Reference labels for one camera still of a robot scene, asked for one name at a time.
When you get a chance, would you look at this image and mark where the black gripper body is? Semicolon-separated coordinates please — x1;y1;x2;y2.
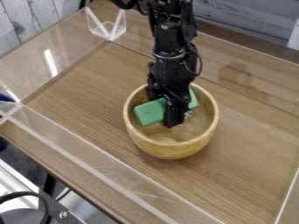
147;52;201;103

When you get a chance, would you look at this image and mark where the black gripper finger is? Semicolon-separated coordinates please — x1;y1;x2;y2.
145;75;164;101
163;99;191;128

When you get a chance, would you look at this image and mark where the green rectangular block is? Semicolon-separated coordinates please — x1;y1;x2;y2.
133;90;199;126

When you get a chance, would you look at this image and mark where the brown wooden bowl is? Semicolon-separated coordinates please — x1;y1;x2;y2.
123;84;220;159

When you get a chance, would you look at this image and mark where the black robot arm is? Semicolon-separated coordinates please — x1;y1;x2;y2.
111;0;203;128

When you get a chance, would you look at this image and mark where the clear acrylic front barrier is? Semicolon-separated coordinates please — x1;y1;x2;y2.
0;89;224;224

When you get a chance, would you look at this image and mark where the black table leg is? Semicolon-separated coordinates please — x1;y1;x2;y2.
43;174;57;196

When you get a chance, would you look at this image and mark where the clear acrylic corner bracket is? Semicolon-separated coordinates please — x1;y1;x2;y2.
85;7;127;41

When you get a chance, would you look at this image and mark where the black metal base plate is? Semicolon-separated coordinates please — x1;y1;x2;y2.
0;198;88;224

